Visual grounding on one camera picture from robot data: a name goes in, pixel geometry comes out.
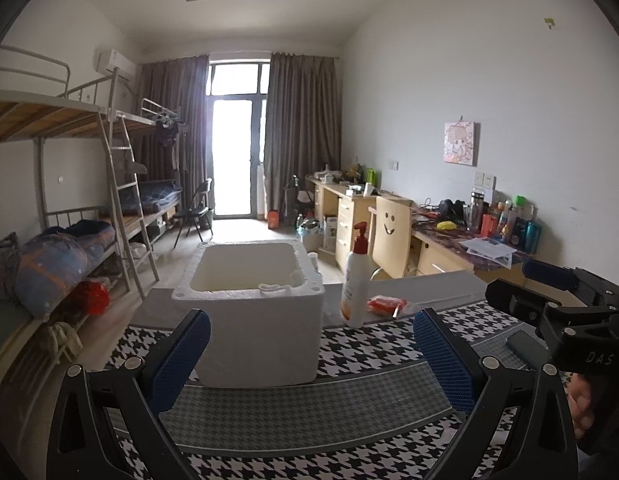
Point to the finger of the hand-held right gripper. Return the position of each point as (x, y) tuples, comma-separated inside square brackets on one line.
[(519, 297), (547, 275)]

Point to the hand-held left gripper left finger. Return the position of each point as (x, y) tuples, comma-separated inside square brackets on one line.
[(182, 360)]

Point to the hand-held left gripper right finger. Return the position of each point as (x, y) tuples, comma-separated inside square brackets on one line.
[(442, 360)]

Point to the white foam box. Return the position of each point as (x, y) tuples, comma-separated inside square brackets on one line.
[(259, 340)]

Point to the person's right hand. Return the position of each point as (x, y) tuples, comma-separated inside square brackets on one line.
[(582, 405)]

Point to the black flat case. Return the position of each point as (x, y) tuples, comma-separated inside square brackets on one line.
[(527, 345)]

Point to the printed paper sheet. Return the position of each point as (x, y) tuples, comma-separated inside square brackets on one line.
[(489, 250)]

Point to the row of bottles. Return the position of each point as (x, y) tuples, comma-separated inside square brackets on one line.
[(509, 225)]

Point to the houndstooth table cloth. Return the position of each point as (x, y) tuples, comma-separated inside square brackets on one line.
[(369, 350)]

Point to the red packet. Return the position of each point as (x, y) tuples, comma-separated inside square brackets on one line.
[(387, 305)]

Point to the cluttered wooden desk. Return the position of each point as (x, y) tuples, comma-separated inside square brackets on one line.
[(439, 255)]

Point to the yellow item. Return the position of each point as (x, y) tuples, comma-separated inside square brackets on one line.
[(445, 225)]

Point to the red plastic bag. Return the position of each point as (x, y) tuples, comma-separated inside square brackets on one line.
[(91, 297)]

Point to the black headphones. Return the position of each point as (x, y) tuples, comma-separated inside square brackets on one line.
[(452, 209)]

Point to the white foam wrap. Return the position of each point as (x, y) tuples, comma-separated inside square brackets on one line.
[(274, 288)]

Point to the white bottle with red top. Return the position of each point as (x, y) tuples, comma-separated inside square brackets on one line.
[(354, 280)]

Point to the wooden chair with smiley face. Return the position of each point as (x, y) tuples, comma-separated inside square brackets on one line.
[(389, 240)]

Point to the black folding chair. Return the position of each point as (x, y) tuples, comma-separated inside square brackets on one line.
[(197, 210)]

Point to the blue plaid quilt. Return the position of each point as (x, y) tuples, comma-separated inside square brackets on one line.
[(51, 275)]

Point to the dark blue blanket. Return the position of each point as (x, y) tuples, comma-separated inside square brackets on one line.
[(89, 232)]

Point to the blue checked mattress cover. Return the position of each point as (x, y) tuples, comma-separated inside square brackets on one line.
[(159, 197)]

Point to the orange bag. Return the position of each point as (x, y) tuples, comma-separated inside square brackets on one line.
[(274, 220)]

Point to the light wooden desk with drawers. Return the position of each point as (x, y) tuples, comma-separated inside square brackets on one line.
[(349, 220)]

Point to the white carton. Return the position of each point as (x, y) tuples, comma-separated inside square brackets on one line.
[(330, 234)]

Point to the basket of items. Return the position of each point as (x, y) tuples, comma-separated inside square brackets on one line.
[(309, 237)]

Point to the green box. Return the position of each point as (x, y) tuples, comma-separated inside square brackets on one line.
[(371, 176)]

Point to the grey patterned quilt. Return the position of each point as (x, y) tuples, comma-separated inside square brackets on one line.
[(4, 270)]

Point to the glass balcony door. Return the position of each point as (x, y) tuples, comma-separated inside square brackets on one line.
[(237, 160)]

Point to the hanging dark clothes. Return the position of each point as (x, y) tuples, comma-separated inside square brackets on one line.
[(167, 135)]

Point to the small metal bunk bed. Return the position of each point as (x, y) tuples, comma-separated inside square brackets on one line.
[(159, 120)]

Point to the brown curtain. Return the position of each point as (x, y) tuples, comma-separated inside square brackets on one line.
[(174, 90), (302, 125)]

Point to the large metal bunk bed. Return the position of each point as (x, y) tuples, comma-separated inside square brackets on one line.
[(64, 110)]

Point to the white air conditioner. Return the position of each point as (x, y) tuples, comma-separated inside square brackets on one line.
[(114, 64)]

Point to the wall switch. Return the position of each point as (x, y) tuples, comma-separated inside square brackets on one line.
[(484, 180)]

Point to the pink wall picture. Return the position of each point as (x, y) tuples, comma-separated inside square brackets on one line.
[(460, 144)]

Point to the green wall sticker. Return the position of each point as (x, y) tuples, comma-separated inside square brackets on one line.
[(550, 22)]

